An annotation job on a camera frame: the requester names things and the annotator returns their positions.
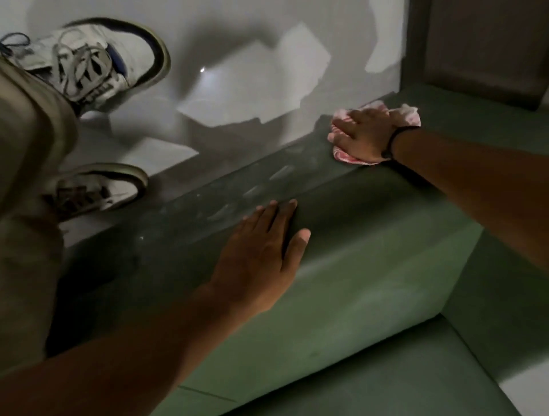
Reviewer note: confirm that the person's right hand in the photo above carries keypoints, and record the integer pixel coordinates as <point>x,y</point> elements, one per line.
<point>366,135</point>

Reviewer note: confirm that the person's left hand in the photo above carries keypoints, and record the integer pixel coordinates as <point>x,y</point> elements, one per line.
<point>253,261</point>

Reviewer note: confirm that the person's right fingers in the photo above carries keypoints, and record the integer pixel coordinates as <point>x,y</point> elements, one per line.
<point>345,128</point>

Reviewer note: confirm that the person's left thumb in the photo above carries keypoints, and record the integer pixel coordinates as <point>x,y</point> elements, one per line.
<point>296,250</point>

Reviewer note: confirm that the person's left little finger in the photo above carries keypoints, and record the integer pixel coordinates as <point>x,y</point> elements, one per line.
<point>242,227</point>

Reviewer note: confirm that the person's left middle finger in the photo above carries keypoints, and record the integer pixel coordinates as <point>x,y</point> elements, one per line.
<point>270,219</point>

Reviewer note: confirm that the pink cleaning cloth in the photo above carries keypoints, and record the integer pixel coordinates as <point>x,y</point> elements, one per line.
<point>407,113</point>

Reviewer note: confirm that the person's left forearm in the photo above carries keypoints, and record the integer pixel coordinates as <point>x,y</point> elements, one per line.
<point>128,355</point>

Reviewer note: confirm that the person's right forearm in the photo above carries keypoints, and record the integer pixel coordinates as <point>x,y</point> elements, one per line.
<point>471,180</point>

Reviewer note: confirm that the black wristband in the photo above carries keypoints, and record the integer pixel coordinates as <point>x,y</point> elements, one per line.
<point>392,139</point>

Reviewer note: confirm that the green sofa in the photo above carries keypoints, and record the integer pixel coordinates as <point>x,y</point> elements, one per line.
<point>364,278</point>

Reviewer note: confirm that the white sneaker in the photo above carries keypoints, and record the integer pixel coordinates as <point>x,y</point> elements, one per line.
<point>103,190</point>
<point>98,64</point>

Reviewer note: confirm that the brown wooden panel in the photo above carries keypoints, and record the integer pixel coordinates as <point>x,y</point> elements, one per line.
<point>480,43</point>

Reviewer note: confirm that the beige trousers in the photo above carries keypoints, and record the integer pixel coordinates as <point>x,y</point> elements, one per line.
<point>25,193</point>

